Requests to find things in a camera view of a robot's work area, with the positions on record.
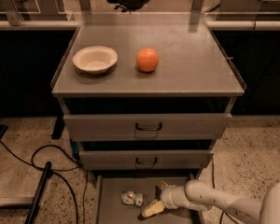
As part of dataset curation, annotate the middle grey drawer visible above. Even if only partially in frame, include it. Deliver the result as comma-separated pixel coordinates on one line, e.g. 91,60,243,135
79,150,213,170

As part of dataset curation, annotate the white horizontal rail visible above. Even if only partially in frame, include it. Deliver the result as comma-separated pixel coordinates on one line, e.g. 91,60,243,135
0,21,280,31

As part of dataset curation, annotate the bottom grey drawer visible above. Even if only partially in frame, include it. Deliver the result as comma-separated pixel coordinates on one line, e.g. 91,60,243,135
94,175,203,224

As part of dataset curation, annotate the orange fruit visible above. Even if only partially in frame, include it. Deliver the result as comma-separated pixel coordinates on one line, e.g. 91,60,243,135
136,48,159,73

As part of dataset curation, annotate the grey drawer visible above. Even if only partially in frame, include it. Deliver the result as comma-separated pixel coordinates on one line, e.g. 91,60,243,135
79,150,213,170
63,113,231,141
94,175,203,224

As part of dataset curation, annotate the crushed 7up can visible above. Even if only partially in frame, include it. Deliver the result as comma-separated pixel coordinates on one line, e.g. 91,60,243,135
120,190,145,207

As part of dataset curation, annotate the top grey drawer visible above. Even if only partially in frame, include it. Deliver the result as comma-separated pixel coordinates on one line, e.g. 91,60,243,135
63,113,231,141

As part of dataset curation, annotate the black floor bar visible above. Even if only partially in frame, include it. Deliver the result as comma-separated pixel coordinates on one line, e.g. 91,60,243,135
24,161,52,224

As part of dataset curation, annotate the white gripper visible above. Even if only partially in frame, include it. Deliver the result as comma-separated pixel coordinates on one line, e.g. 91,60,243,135
141,180,189,217

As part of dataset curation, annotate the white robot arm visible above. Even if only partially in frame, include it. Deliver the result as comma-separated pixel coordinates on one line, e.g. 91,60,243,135
141,180,280,224

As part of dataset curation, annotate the black cable right floor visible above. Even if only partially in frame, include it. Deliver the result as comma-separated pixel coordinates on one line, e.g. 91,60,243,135
210,158,228,224

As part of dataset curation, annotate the black cable left floor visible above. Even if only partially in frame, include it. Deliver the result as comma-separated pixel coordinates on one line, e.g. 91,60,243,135
0,133,90,224

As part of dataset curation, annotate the black cable floor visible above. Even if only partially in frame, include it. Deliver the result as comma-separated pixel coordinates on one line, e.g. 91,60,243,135
0,133,90,224
210,158,228,224

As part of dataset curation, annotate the grey drawer cabinet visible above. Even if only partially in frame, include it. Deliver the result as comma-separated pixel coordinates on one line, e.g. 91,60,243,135
50,12,246,179

